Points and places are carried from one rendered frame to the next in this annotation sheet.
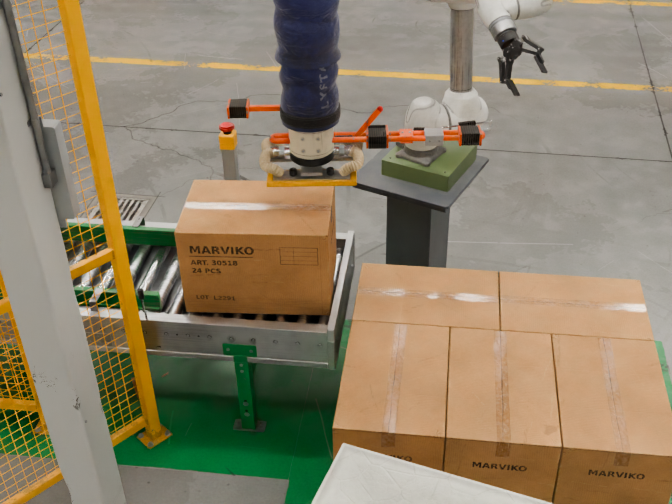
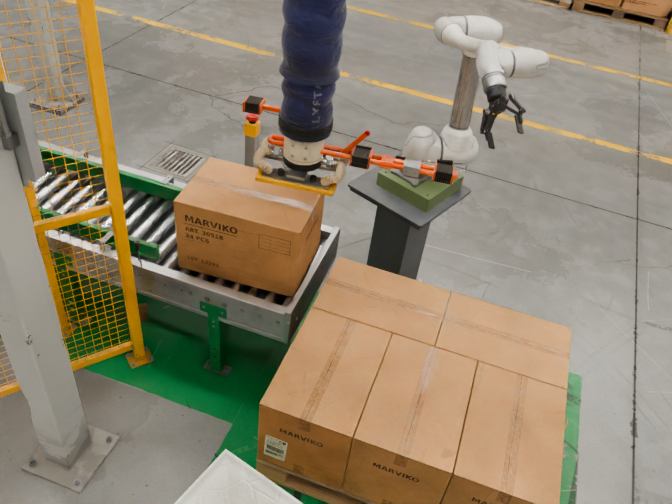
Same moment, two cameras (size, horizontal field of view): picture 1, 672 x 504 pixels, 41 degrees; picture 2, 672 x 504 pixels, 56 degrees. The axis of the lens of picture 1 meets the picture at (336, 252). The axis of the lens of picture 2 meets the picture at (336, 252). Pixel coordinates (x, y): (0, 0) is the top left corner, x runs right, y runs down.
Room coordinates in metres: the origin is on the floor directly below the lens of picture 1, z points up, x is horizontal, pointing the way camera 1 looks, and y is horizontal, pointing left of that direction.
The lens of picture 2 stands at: (0.73, -0.34, 2.66)
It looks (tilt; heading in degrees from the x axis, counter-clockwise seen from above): 40 degrees down; 6
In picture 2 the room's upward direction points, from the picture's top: 8 degrees clockwise
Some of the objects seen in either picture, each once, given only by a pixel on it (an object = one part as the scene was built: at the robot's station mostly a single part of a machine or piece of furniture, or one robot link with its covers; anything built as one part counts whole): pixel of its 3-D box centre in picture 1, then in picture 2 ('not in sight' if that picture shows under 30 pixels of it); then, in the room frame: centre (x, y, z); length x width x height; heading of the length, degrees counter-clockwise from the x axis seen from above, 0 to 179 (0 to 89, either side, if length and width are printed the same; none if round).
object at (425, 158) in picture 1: (417, 147); (411, 168); (3.65, -0.39, 0.86); 0.22 x 0.18 x 0.06; 54
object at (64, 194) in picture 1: (35, 168); (4, 128); (2.20, 0.85, 1.62); 0.20 x 0.05 x 0.30; 82
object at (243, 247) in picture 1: (260, 246); (251, 226); (3.04, 0.31, 0.75); 0.60 x 0.40 x 0.40; 86
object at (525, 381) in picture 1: (496, 383); (421, 389); (2.61, -0.63, 0.34); 1.20 x 1.00 x 0.40; 82
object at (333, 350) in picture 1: (342, 301); (312, 286); (3.00, -0.02, 0.48); 0.70 x 0.03 x 0.15; 172
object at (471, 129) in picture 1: (469, 135); (443, 173); (2.99, -0.52, 1.27); 0.08 x 0.07 x 0.05; 89
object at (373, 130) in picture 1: (377, 136); (361, 156); (3.00, -0.17, 1.27); 0.10 x 0.08 x 0.06; 179
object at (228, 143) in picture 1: (236, 225); (250, 199); (3.58, 0.48, 0.50); 0.07 x 0.07 x 1.00; 82
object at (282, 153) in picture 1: (311, 152); (302, 158); (3.01, 0.08, 1.20); 0.34 x 0.25 x 0.06; 89
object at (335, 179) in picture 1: (311, 174); (296, 177); (2.91, 0.08, 1.16); 0.34 x 0.10 x 0.05; 89
